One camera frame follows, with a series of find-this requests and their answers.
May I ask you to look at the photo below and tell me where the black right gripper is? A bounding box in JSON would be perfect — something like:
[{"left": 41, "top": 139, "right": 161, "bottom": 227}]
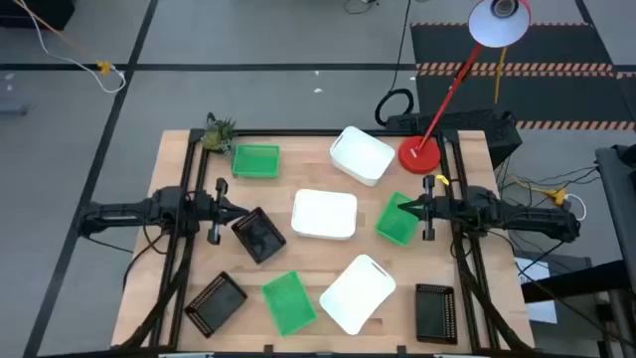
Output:
[{"left": 397, "top": 174, "right": 451, "bottom": 242}]

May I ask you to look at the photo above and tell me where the black metal rig frame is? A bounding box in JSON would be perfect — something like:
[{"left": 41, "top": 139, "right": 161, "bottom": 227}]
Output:
[{"left": 116, "top": 127, "right": 533, "bottom": 357}]

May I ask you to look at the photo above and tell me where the white floor cable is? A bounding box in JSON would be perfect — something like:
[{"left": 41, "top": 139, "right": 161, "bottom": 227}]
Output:
[{"left": 14, "top": 0, "right": 128, "bottom": 95}]

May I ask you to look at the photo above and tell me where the white plastic basket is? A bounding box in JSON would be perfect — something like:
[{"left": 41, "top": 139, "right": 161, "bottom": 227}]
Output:
[
  {"left": 318, "top": 254, "right": 398, "bottom": 336},
  {"left": 290, "top": 188, "right": 359, "bottom": 242},
  {"left": 328, "top": 125, "right": 397, "bottom": 188}
]

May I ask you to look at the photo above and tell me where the black looped floor cable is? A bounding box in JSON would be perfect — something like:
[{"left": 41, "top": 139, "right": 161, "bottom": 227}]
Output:
[{"left": 374, "top": 0, "right": 415, "bottom": 127}]

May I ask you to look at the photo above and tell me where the white sheet on floor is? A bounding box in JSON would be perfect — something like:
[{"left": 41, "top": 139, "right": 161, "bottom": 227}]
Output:
[{"left": 515, "top": 257, "right": 558, "bottom": 325}]

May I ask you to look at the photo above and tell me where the dark grey side table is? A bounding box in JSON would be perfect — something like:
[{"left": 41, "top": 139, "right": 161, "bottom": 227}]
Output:
[{"left": 594, "top": 143, "right": 636, "bottom": 294}]

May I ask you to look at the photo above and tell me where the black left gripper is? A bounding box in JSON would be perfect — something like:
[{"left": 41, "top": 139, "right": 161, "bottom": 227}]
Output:
[{"left": 194, "top": 177, "right": 250, "bottom": 246}]

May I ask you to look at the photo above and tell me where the black cabinet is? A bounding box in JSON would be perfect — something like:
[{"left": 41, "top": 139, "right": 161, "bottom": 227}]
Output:
[{"left": 0, "top": 0, "right": 77, "bottom": 31}]

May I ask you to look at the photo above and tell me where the black slotted plastic basket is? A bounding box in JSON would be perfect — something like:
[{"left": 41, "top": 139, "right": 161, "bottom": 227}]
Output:
[
  {"left": 414, "top": 282, "right": 459, "bottom": 346},
  {"left": 184, "top": 270, "right": 248, "bottom": 339},
  {"left": 231, "top": 206, "right": 288, "bottom": 266}
]

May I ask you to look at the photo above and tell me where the yellow cord with connector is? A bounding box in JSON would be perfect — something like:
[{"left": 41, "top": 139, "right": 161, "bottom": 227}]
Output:
[{"left": 12, "top": 0, "right": 114, "bottom": 77}]

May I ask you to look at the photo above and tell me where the green slotted plastic basket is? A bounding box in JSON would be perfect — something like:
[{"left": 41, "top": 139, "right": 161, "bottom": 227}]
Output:
[
  {"left": 231, "top": 143, "right": 282, "bottom": 179},
  {"left": 374, "top": 191, "right": 421, "bottom": 248},
  {"left": 261, "top": 270, "right": 319, "bottom": 338}
]

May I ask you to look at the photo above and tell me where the black hazard-striped floor mat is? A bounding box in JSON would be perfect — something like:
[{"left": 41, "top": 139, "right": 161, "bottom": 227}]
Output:
[{"left": 409, "top": 21, "right": 636, "bottom": 132}]

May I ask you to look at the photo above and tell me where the red desk lamp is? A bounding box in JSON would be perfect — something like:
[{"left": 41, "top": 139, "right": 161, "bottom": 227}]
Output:
[{"left": 397, "top": 0, "right": 533, "bottom": 175}]

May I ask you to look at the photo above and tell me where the yellow pole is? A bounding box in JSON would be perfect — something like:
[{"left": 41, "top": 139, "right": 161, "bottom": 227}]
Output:
[{"left": 493, "top": 47, "right": 509, "bottom": 105}]

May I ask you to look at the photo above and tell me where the white looped cable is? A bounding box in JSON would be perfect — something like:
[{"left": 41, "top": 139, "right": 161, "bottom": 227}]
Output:
[{"left": 564, "top": 193, "right": 588, "bottom": 223}]

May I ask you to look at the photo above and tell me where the small pineapple plant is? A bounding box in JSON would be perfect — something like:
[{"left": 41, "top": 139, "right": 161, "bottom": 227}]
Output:
[{"left": 201, "top": 111, "right": 238, "bottom": 155}]

